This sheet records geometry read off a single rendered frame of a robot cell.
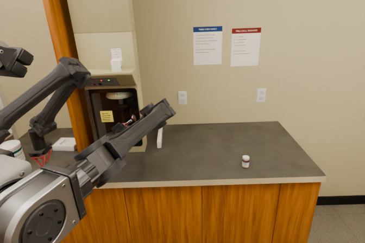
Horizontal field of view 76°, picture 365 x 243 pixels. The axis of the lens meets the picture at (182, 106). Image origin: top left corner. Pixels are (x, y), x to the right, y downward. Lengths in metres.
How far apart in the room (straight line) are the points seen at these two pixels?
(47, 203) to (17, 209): 0.05
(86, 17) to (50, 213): 1.10
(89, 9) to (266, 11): 1.16
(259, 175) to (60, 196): 1.11
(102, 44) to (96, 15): 0.15
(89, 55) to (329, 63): 1.71
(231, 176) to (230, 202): 0.20
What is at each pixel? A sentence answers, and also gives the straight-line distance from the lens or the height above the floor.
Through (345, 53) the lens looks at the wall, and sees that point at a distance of 2.17.
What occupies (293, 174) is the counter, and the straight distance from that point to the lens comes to 1.49.
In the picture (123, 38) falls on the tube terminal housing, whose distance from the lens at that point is 1.39.
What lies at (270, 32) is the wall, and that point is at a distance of 1.89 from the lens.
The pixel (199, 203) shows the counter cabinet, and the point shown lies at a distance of 1.51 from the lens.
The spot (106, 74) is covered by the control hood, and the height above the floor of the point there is 1.50.
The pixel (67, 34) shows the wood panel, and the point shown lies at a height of 1.70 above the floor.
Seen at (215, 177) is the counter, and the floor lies 0.94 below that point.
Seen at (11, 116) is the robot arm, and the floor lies 1.49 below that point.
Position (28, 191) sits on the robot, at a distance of 0.54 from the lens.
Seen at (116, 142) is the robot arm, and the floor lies 1.47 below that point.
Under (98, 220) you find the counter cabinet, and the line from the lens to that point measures 1.68.
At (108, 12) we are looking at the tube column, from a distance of 1.40.
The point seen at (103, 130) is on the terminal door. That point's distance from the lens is 1.59.
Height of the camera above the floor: 1.80
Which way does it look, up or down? 22 degrees down
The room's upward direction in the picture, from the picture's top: 2 degrees counter-clockwise
